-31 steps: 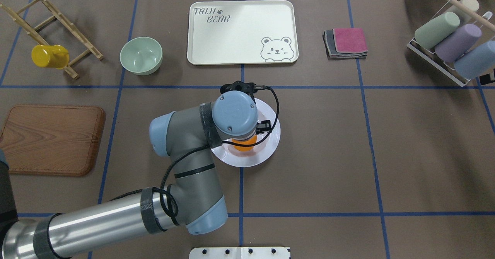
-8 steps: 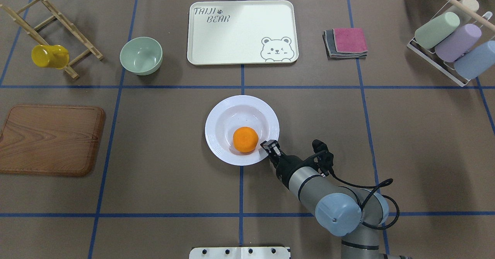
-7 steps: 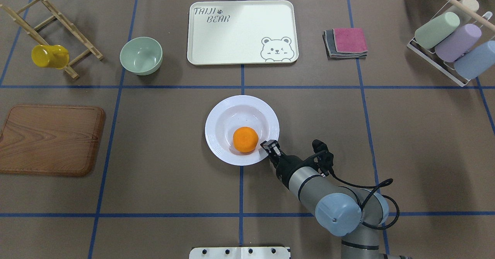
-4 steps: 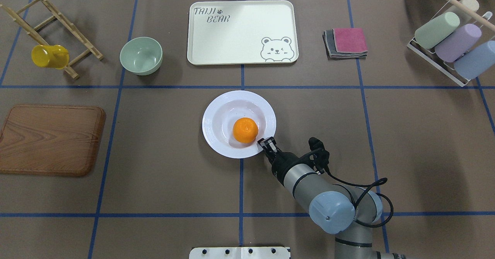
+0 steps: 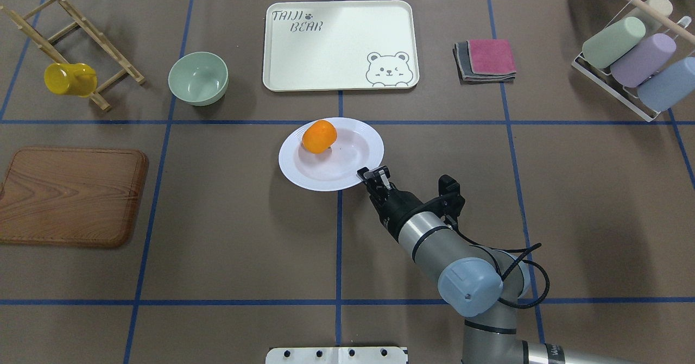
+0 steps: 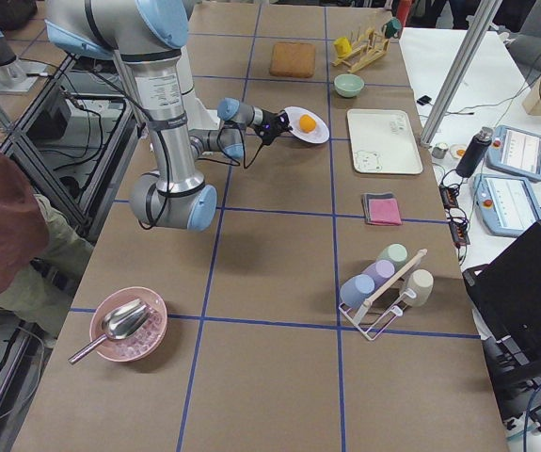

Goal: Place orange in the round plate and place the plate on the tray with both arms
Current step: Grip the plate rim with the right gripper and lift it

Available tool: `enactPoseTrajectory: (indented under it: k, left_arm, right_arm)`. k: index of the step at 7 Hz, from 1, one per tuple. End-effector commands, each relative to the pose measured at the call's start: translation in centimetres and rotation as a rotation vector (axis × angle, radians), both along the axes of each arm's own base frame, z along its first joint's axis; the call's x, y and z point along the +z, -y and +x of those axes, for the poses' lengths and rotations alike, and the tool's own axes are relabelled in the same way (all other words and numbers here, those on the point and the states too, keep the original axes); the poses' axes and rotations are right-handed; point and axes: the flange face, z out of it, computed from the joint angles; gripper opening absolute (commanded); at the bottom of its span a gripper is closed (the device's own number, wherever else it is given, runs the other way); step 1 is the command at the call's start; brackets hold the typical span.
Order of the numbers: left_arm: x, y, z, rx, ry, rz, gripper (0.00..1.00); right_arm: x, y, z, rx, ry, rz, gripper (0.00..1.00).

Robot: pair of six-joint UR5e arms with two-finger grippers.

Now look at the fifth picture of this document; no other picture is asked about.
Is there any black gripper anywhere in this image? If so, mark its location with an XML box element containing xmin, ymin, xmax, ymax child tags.
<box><xmin>357</xmin><ymin>165</ymin><xmax>424</xmax><ymax>240</ymax></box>

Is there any white ceramic plate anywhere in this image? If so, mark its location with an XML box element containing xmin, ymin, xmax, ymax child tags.
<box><xmin>278</xmin><ymin>117</ymin><xmax>384</xmax><ymax>191</ymax></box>

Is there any orange fruit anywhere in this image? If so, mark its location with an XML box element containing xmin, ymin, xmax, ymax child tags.
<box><xmin>302</xmin><ymin>120</ymin><xmax>338</xmax><ymax>154</ymax></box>

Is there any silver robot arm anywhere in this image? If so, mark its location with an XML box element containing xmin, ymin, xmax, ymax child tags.
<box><xmin>357</xmin><ymin>166</ymin><xmax>626</xmax><ymax>363</ymax></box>

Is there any cream bear serving tray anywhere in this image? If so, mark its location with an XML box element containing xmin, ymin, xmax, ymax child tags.
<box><xmin>262</xmin><ymin>0</ymin><xmax>420</xmax><ymax>92</ymax></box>

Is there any grey folded cloth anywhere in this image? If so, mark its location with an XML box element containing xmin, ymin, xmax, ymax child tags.
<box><xmin>454</xmin><ymin>40</ymin><xmax>517</xmax><ymax>83</ymax></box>

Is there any pink folded cloth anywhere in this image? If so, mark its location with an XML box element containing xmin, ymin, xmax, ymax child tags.
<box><xmin>467</xmin><ymin>39</ymin><xmax>517</xmax><ymax>76</ymax></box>

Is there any green ceramic bowl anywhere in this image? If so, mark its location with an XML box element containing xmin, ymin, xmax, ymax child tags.
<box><xmin>167</xmin><ymin>52</ymin><xmax>229</xmax><ymax>106</ymax></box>

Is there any green tumbler cup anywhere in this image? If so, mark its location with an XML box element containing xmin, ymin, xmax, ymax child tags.
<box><xmin>582</xmin><ymin>17</ymin><xmax>646</xmax><ymax>69</ymax></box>

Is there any wooden mug drying rack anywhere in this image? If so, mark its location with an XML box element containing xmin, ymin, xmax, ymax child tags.
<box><xmin>2</xmin><ymin>0</ymin><xmax>146</xmax><ymax>112</ymax></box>

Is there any purple tumbler cup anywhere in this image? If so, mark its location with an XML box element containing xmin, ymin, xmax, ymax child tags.
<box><xmin>610</xmin><ymin>33</ymin><xmax>676</xmax><ymax>87</ymax></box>

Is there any wooden cutting board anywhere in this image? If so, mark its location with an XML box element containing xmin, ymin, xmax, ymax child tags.
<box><xmin>1</xmin><ymin>146</ymin><xmax>149</xmax><ymax>248</ymax></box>

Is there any yellow mug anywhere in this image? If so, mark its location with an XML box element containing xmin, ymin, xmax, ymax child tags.
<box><xmin>43</xmin><ymin>64</ymin><xmax>98</xmax><ymax>97</ymax></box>

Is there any blue tumbler cup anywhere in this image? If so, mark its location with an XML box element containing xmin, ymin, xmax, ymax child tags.
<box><xmin>637</xmin><ymin>57</ymin><xmax>694</xmax><ymax>112</ymax></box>

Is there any beige tumbler cup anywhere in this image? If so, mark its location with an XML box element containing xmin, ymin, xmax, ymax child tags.
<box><xmin>646</xmin><ymin>0</ymin><xmax>673</xmax><ymax>18</ymax></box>

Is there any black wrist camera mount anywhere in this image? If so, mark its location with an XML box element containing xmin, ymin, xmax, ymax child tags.
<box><xmin>424</xmin><ymin>175</ymin><xmax>466</xmax><ymax>230</ymax></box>

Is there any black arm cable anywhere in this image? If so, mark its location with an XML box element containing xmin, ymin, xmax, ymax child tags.
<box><xmin>451</xmin><ymin>217</ymin><xmax>551</xmax><ymax>309</ymax></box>

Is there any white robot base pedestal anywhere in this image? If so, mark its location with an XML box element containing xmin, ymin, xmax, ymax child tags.
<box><xmin>265</xmin><ymin>346</ymin><xmax>409</xmax><ymax>363</ymax></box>

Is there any white wire cup rack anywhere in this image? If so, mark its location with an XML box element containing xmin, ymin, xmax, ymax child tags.
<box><xmin>572</xmin><ymin>0</ymin><xmax>693</xmax><ymax>122</ymax></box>

